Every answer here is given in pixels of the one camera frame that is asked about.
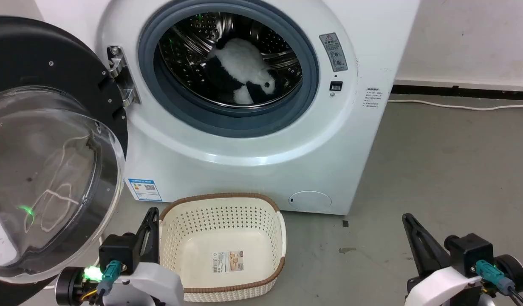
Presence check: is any teal plug cable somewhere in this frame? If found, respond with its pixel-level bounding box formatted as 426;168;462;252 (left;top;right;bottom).
475;260;523;306
96;260;123;299

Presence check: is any grey warning label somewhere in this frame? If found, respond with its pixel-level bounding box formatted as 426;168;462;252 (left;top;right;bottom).
319;33;348;72

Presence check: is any black round glass washer door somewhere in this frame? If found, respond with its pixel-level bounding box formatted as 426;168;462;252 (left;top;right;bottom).
0;16;129;306

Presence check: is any round white filter cover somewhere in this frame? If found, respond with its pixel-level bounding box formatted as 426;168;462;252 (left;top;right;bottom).
288;190;332;210

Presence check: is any white front-load washing machine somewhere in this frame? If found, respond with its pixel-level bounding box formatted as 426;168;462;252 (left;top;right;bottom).
34;0;421;216

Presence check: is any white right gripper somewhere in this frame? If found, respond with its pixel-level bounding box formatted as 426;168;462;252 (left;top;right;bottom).
402;213;485;306

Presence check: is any right teal plug cable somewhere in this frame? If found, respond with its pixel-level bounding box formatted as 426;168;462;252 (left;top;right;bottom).
475;260;523;306

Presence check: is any black baseboard strip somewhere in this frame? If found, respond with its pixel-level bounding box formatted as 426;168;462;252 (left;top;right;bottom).
391;85;523;101

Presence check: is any black and white panda plush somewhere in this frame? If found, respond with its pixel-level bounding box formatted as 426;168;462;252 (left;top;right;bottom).
205;37;280;105

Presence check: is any white floor cable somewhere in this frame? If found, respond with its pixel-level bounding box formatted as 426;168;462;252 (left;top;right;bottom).
387;99;523;111

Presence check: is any stainless steel washer drum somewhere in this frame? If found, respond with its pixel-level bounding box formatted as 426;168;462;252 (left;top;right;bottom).
158;12;303;107

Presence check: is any blue energy label sticker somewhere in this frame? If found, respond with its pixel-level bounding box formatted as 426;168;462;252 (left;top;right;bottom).
127;178;163;202

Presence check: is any cream plastic laundry basket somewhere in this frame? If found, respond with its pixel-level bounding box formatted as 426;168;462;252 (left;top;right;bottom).
159;193;287;303

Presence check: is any metal door hinge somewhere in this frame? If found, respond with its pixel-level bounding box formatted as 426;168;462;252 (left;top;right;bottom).
107;45;141;107

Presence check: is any paper product label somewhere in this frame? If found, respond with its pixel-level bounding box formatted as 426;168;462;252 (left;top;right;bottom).
212;250;245;273

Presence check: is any small printed text sticker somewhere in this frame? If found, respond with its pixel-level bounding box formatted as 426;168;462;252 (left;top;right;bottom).
363;88;384;108

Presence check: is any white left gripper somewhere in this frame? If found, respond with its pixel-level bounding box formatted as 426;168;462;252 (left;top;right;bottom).
103;207;184;306

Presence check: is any left teal plug cable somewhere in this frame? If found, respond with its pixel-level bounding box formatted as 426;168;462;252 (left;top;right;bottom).
96;260;123;299

